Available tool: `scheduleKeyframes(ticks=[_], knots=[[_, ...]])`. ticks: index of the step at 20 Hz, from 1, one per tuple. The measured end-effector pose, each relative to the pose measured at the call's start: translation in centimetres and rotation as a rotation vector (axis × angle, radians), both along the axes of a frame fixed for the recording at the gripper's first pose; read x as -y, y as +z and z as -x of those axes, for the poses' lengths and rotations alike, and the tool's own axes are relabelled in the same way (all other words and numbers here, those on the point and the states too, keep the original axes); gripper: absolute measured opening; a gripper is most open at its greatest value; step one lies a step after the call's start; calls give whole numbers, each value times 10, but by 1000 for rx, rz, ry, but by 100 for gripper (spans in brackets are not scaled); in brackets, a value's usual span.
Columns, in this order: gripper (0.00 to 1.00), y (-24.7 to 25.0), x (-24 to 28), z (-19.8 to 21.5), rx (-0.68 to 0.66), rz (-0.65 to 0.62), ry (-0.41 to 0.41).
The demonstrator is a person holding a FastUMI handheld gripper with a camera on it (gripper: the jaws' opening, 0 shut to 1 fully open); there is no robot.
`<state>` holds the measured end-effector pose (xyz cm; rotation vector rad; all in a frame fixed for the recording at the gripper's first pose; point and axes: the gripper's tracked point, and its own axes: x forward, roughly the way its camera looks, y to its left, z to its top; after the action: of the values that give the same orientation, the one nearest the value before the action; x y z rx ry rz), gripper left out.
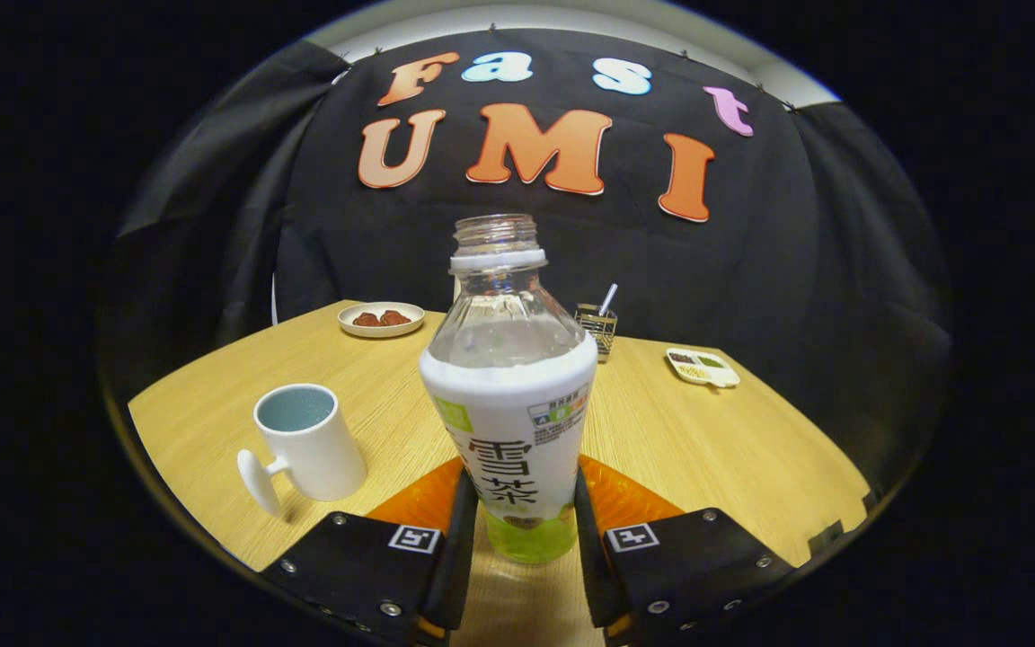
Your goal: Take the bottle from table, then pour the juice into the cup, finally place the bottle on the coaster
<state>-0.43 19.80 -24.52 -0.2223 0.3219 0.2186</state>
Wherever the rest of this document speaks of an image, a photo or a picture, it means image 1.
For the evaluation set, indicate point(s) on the black backdrop cloth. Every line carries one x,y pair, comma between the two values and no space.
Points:
751,270

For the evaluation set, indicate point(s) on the clear juice bottle white label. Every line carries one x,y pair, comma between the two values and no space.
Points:
517,422

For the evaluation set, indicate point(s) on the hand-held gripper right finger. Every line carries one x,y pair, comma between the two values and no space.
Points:
688,566

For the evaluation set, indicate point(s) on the striped straw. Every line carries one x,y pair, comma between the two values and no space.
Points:
608,298

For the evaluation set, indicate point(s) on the wooden table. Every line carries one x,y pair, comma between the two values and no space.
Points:
706,449

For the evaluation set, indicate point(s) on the white cup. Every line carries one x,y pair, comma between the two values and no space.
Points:
324,458

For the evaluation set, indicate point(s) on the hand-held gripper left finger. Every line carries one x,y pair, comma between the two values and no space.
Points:
365,575

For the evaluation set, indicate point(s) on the divided white bean dish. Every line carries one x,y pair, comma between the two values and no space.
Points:
715,376

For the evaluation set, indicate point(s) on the red-brown food piece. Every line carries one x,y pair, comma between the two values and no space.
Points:
366,319
395,317

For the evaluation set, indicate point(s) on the round white plate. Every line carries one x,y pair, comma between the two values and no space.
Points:
383,331

